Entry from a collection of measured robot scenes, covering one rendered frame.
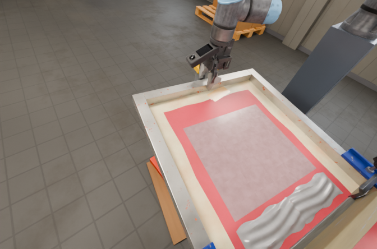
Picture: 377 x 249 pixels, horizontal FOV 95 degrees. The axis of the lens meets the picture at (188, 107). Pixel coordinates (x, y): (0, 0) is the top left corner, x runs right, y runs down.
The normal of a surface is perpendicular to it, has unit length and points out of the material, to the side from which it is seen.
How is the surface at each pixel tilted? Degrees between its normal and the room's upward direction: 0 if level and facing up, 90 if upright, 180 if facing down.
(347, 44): 90
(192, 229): 0
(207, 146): 0
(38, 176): 0
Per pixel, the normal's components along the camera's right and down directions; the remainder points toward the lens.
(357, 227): 0.14, -0.66
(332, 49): -0.79, 0.37
